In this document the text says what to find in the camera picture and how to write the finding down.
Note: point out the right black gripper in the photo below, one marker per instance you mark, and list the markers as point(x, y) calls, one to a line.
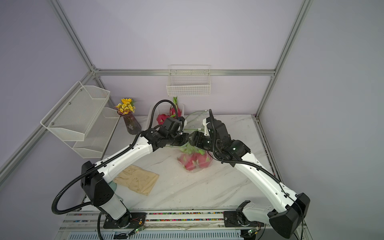
point(199, 138)

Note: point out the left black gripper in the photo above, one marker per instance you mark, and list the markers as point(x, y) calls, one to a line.
point(184, 137)

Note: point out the clear zip-top bag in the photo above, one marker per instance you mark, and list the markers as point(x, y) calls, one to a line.
point(188, 149)
point(194, 121)

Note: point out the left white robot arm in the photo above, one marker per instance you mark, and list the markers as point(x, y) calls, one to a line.
point(95, 178)

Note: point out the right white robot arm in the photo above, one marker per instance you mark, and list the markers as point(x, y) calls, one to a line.
point(287, 210)

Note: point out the white plastic basket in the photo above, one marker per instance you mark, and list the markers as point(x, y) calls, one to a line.
point(163, 108)

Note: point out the beige work glove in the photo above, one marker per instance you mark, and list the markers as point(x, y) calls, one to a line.
point(137, 180)

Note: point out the yellow flowers in vase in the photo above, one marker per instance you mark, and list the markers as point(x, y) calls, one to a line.
point(126, 109)

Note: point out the green hand brush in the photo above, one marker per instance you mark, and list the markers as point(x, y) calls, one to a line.
point(113, 186)

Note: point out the white mesh two-tier shelf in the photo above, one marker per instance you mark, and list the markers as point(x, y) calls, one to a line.
point(83, 121)

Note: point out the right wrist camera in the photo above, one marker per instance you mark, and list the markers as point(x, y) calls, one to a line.
point(205, 124)

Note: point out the white wire wall basket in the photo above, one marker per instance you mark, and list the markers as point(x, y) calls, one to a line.
point(189, 80)

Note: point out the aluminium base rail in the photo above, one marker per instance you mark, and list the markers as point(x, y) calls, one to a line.
point(168, 225)

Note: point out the aluminium frame struts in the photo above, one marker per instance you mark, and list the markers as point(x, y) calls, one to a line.
point(9, 168)

